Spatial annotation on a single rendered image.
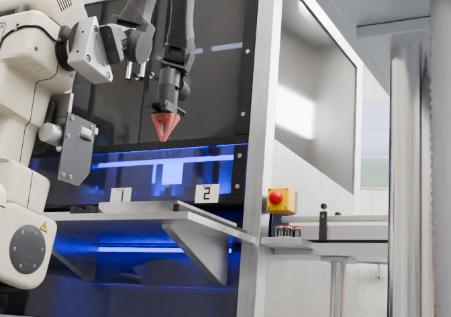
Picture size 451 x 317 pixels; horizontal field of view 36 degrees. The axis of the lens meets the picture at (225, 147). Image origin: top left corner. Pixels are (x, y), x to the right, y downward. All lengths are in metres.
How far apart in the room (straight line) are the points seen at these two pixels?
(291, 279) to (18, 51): 1.23
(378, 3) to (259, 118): 1.63
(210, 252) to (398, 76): 1.47
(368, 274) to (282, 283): 10.08
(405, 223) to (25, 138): 1.15
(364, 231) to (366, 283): 10.21
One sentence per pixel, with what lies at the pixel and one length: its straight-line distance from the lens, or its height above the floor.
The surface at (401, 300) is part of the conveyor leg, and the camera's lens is 0.57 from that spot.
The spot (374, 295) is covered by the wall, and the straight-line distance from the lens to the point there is 12.29.
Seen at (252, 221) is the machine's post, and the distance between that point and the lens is 2.12.
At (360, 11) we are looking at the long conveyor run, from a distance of 0.60.
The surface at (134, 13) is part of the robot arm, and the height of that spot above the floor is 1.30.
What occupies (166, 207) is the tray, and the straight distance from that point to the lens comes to 1.83.
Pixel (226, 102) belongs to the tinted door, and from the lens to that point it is 2.29.
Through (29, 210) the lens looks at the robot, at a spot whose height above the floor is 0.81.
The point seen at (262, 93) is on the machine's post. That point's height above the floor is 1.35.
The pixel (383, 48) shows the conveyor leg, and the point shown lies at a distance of 0.64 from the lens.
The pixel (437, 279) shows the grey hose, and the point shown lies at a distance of 0.44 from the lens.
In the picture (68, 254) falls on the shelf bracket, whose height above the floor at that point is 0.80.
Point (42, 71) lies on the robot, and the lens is 1.58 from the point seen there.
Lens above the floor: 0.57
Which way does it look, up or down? 16 degrees up
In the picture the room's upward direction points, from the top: 5 degrees clockwise
